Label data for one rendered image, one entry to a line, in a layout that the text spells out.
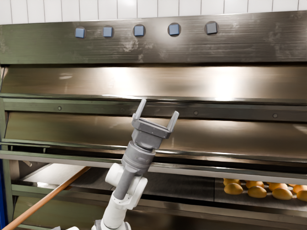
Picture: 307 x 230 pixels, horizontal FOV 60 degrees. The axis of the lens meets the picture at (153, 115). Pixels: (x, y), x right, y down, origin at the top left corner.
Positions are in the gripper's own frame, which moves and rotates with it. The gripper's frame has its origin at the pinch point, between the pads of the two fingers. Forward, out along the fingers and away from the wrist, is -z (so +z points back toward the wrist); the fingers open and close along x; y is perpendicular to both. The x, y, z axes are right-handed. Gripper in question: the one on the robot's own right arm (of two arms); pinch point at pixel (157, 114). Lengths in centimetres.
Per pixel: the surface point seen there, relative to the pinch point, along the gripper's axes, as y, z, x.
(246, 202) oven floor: 33, 33, -74
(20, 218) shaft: 35, 73, 27
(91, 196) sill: 59, 68, -3
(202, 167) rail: 24.9, 19.7, -36.7
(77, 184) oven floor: 73, 71, 5
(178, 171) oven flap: 28.5, 26.1, -28.8
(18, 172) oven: 88, 83, 40
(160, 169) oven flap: 31.9, 29.4, -21.9
